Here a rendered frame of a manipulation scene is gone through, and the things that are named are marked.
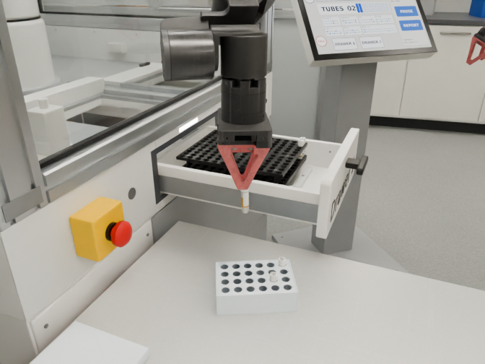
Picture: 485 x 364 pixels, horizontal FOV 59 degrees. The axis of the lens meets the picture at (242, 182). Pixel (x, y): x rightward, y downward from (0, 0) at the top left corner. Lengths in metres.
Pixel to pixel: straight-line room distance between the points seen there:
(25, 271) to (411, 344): 0.54
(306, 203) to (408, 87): 3.18
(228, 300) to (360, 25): 1.24
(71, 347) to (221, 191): 0.35
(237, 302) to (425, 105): 3.39
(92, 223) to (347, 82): 1.29
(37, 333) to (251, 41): 0.50
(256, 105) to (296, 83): 2.03
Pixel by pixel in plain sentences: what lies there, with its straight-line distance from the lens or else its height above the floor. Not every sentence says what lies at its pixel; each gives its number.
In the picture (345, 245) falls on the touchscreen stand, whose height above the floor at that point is 0.07.
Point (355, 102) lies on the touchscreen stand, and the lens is 1.78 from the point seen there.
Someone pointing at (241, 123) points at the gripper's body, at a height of 1.06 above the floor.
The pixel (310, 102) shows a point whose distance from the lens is 2.58.
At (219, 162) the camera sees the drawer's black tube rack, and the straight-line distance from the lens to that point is 0.83.
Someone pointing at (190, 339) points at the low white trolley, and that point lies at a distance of 0.65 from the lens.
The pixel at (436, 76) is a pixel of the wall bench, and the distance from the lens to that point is 3.88.
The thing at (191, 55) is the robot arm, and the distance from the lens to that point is 0.50.
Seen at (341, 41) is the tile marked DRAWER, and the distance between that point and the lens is 1.61.
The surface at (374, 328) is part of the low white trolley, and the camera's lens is 0.69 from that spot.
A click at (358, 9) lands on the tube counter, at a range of 1.72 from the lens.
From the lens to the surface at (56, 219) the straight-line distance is 0.66.
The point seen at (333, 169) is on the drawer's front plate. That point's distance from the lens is 0.74.
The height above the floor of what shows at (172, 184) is 0.86.
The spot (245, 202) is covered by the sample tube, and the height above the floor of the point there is 0.94.
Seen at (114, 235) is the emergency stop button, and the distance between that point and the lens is 0.66.
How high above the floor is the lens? 1.23
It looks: 26 degrees down
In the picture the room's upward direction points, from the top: straight up
